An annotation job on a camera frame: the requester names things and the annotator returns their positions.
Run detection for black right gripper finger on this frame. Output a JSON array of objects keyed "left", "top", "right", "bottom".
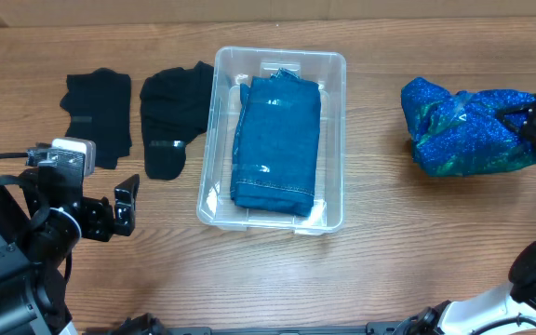
[
  {"left": 500, "top": 115, "right": 535, "bottom": 140},
  {"left": 496, "top": 93, "right": 536, "bottom": 116}
]

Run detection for blue sparkly garment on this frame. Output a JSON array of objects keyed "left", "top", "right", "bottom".
[{"left": 400, "top": 77, "right": 536, "bottom": 177}]

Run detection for blue jeans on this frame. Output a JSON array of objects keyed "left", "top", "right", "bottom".
[{"left": 230, "top": 68, "right": 321, "bottom": 217}]

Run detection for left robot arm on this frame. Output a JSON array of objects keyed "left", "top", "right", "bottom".
[{"left": 0, "top": 147, "right": 140, "bottom": 334}]

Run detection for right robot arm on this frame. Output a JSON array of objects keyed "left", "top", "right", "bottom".
[{"left": 394, "top": 96, "right": 536, "bottom": 334}]

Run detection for black folded sock left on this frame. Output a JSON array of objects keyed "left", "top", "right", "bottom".
[{"left": 60, "top": 68, "right": 132, "bottom": 169}]

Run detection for black folded sock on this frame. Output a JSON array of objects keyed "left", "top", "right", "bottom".
[
  {"left": 140, "top": 61, "right": 214, "bottom": 181},
  {"left": 60, "top": 68, "right": 132, "bottom": 169}
]

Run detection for black folded sock right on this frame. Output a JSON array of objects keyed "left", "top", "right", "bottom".
[{"left": 140, "top": 61, "right": 214, "bottom": 181}]

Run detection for clear plastic storage bin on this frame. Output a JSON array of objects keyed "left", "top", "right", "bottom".
[{"left": 196, "top": 47, "right": 346, "bottom": 235}]

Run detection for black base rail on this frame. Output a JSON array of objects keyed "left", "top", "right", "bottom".
[{"left": 84, "top": 314, "right": 400, "bottom": 335}]

